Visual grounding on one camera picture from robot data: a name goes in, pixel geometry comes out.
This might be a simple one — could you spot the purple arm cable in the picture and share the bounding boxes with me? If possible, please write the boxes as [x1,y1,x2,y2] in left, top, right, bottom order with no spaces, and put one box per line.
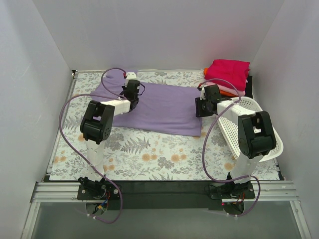
[198,78,261,218]
[59,67,123,224]

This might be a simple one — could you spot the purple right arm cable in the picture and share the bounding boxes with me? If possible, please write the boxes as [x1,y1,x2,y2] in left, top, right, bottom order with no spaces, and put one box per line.
[198,78,261,218]

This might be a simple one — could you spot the magenta folded t shirt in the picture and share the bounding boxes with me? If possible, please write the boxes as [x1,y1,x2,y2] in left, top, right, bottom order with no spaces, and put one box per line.
[204,59,250,91]

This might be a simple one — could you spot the pink folded t shirt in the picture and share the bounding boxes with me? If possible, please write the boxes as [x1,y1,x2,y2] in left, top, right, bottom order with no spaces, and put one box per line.
[216,80,246,97]

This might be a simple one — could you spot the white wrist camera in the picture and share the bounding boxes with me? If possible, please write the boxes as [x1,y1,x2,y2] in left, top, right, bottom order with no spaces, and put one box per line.
[197,85,206,100]
[125,72,137,80]

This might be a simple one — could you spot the floral patterned table mat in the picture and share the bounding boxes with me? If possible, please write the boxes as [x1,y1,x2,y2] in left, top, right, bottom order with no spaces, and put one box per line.
[49,70,280,182]

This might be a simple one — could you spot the white perforated plastic basket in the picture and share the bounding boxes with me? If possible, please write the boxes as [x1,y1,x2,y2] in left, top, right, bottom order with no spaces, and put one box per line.
[218,97,284,162]

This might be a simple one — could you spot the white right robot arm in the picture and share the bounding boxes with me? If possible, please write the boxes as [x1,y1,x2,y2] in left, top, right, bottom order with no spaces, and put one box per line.
[195,84,277,199]

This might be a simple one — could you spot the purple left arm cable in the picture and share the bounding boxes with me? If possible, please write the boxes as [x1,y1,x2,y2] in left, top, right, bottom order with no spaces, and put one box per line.
[59,67,123,224]

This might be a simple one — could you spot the orange folded t shirt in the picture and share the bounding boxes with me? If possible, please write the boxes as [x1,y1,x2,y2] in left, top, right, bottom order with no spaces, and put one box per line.
[203,67,238,97]

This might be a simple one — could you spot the purple t shirt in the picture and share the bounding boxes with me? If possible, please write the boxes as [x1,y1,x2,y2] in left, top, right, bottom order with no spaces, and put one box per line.
[89,69,203,137]

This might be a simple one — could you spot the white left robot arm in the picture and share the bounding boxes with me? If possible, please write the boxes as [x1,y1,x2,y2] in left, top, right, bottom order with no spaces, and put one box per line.
[78,80,145,199]

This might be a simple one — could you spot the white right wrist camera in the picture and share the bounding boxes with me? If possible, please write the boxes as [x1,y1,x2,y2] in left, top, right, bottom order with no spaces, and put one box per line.
[197,85,206,100]

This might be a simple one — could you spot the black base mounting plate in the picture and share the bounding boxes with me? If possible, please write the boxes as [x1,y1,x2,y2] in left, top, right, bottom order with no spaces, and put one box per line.
[77,178,257,210]

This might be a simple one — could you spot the black folded t shirt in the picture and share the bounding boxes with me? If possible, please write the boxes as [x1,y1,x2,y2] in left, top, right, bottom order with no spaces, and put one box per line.
[245,75,253,99]

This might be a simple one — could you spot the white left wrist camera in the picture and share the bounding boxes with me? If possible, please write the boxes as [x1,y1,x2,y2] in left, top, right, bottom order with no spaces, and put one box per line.
[125,72,137,80]

